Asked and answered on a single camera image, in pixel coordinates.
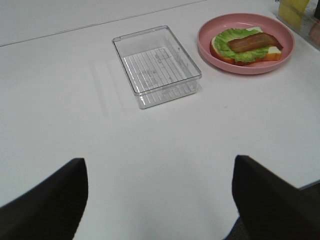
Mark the bacon strip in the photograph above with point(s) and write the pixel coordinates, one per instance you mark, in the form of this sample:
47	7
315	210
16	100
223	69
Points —
314	32
254	41

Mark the left clear plastic tray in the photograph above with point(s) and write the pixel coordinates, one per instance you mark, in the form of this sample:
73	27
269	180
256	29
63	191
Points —
157	66

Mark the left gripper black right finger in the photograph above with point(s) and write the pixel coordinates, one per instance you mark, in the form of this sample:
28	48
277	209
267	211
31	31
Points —
269	207

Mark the yellow cheese slice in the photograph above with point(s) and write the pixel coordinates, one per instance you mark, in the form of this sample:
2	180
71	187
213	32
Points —
292	11

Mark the pink round plate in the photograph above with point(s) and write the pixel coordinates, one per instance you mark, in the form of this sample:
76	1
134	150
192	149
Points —
245	20

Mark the bread slice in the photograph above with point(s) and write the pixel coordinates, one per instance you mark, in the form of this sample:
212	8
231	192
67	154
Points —
274	54

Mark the green lettuce leaf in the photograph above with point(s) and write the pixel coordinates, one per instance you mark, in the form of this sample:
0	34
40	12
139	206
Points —
221	40

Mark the right clear plastic tray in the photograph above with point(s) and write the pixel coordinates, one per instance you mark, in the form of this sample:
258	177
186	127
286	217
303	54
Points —
310	17

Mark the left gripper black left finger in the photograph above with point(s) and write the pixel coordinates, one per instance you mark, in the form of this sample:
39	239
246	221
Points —
52	210

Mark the clear plastic tray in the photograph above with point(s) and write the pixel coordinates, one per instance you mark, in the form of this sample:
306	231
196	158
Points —
157	66
310	17

